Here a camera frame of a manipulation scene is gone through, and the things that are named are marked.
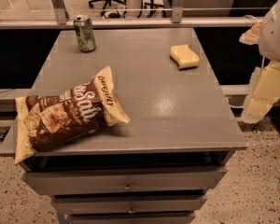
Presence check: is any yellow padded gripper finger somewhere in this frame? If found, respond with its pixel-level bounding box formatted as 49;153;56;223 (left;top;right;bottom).
242;61;280;124

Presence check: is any yellow sponge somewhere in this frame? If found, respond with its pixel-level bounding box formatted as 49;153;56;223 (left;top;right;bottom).
170;44;200;70

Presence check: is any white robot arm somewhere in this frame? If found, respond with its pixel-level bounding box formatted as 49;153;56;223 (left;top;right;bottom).
240;0;280;124

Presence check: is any grey drawer cabinet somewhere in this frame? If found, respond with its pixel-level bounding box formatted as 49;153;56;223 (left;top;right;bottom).
0;27;248;224

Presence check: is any green soda can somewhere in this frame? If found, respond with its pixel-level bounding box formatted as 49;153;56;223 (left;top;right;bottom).
74;15;96;52

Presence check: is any metal railing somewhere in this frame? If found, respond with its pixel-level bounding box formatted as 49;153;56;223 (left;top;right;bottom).
0;0;262;30

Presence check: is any brown chips bag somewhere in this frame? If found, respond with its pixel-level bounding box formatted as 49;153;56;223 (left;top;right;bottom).
15;67;130;163

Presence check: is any white cable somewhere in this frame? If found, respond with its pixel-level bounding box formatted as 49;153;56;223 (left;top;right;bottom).
227;97;245;110

